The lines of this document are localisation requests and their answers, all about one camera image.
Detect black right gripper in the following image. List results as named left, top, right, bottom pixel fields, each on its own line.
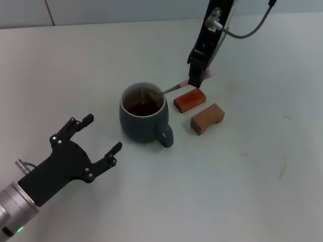
left=187, top=0, right=236, bottom=89

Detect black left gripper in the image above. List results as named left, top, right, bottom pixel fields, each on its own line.
left=17, top=113, right=123, bottom=207

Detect pink handled metal spoon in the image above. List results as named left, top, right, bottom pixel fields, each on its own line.
left=147, top=70, right=214, bottom=104

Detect grey ceramic cup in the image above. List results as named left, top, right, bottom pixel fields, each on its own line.
left=119, top=81, right=175, bottom=149

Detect reddish brown wooden block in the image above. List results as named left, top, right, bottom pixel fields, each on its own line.
left=173, top=88, right=207, bottom=115

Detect light wooden arch block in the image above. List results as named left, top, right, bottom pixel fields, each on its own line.
left=190, top=103, right=226, bottom=136

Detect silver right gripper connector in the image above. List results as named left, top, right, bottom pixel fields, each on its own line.
left=204, top=7, right=226, bottom=31

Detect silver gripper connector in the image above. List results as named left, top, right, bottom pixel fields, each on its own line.
left=204, top=7, right=226, bottom=31
left=14, top=158, right=32, bottom=174

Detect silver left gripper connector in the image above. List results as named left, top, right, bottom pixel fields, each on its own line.
left=14, top=158, right=32, bottom=174

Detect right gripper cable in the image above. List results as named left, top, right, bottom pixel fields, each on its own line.
left=222, top=0, right=276, bottom=39

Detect thin red wall cable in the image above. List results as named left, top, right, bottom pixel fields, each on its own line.
left=44, top=0, right=56, bottom=26

